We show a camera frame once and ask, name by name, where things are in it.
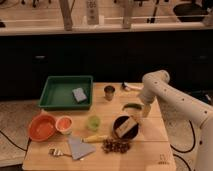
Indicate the small orange cup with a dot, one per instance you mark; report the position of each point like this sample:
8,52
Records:
63,125

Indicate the orange bowl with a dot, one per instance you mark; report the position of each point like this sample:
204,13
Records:
41,127

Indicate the green plastic cup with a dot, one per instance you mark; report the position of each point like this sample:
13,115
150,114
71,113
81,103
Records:
93,123

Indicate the grey triangular cloth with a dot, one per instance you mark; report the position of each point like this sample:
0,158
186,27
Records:
79,149

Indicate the small metal cup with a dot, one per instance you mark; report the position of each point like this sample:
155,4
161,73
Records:
109,92

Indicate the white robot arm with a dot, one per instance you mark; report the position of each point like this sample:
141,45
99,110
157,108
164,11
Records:
155,84

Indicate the black bowl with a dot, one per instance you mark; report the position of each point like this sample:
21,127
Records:
117,129

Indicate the bunch of brown grapes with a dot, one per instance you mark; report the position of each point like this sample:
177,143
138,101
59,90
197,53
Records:
117,146

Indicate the white handled brush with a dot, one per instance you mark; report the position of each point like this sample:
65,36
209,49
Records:
128,87

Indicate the grey blue sponge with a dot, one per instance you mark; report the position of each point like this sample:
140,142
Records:
79,94

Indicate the brown sponge block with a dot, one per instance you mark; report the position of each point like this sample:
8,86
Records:
126,126

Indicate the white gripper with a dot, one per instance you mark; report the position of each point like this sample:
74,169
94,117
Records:
147,97

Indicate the green plastic tray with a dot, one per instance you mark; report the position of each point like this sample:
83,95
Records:
57,93

